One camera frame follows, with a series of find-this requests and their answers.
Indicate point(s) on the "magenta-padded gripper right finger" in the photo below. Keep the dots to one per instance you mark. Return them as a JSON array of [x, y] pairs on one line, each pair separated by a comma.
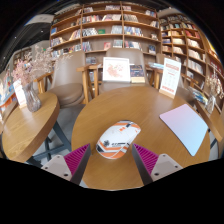
[[148, 160]]

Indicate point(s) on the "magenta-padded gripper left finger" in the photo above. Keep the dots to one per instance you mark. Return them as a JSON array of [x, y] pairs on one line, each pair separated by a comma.
[[75, 160]]

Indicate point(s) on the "white and orange computer mouse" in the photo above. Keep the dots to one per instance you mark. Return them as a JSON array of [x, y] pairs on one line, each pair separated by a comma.
[[116, 140]]

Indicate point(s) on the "pale lilac mouse pad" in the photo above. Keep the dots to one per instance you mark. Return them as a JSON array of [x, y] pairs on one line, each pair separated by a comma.
[[186, 126]]

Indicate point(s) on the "round wooden side table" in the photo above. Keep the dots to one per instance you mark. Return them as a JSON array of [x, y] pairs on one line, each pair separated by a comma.
[[216, 123], [30, 130]]

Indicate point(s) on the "glass vase with pink flowers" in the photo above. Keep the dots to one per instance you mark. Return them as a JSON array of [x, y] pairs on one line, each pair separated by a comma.
[[32, 100]]

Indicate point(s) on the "beige wooden-arm armchair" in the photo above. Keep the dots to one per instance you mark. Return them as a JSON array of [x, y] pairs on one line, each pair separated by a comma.
[[66, 76], [187, 95]]

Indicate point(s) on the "blue and yellow book stack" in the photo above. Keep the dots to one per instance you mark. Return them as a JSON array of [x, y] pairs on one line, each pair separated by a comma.
[[198, 96]]

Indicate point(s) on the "glass vase with pale flowers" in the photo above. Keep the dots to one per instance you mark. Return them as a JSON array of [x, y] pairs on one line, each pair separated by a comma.
[[210, 105]]

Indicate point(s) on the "small white table sign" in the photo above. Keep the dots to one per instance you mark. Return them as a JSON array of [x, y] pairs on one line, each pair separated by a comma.
[[20, 95]]

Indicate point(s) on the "white red-print sign stand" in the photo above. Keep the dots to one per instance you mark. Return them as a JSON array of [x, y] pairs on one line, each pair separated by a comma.
[[170, 76]]

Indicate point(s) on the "dark cover book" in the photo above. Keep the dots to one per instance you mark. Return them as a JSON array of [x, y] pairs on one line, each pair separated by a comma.
[[137, 73]]

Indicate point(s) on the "orange low book display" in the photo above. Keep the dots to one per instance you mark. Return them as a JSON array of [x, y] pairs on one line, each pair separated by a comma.
[[6, 96]]

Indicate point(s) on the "teal book stack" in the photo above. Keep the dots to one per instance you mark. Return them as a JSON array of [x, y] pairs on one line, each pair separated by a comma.
[[155, 65]]

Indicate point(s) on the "white framed picture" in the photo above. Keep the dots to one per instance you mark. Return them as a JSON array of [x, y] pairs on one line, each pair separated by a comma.
[[116, 69]]

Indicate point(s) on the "beige armchair with picture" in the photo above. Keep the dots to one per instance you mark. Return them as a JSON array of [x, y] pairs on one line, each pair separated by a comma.
[[120, 52]]

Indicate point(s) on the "wooden bookshelf with yellow panel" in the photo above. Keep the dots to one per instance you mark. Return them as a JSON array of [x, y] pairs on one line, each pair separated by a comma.
[[186, 43]]

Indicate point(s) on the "large wooden bookshelf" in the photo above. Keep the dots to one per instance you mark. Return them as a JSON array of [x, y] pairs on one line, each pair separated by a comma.
[[100, 33]]

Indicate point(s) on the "white ceiling panel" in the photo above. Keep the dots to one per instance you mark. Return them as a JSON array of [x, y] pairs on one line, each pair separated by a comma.
[[40, 19]]

